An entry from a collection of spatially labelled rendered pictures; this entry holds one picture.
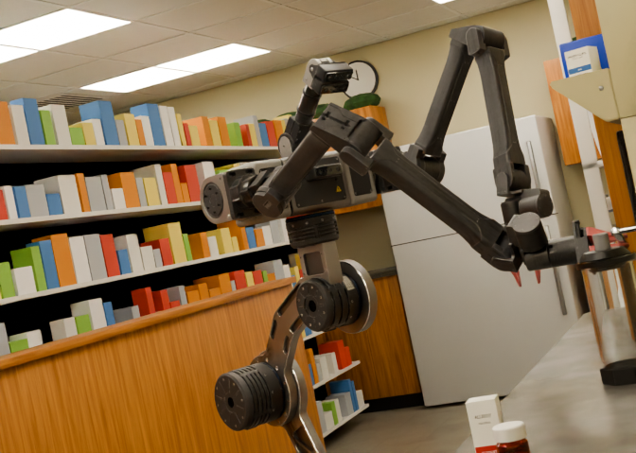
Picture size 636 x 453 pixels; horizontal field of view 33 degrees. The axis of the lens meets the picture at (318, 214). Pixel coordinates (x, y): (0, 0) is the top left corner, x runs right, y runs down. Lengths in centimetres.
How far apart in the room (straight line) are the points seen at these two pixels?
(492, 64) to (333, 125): 61
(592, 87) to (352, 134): 49
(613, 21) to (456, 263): 521
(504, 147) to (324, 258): 56
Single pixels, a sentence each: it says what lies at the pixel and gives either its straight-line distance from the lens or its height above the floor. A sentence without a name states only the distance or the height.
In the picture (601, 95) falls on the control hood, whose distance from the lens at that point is 210.
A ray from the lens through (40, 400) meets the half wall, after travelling 350.
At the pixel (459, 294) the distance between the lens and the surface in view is 724.
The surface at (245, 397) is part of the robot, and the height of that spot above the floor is 90.
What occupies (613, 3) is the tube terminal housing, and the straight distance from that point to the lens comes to 212.
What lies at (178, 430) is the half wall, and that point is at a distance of 417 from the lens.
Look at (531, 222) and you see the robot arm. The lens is 216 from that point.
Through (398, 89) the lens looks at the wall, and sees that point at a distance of 802.
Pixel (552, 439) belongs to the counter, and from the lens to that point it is 167.
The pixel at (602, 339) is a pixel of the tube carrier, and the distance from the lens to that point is 199.
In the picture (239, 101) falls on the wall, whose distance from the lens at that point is 849.
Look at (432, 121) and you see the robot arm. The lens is 281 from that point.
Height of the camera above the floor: 131
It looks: 1 degrees up
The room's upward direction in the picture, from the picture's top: 12 degrees counter-clockwise
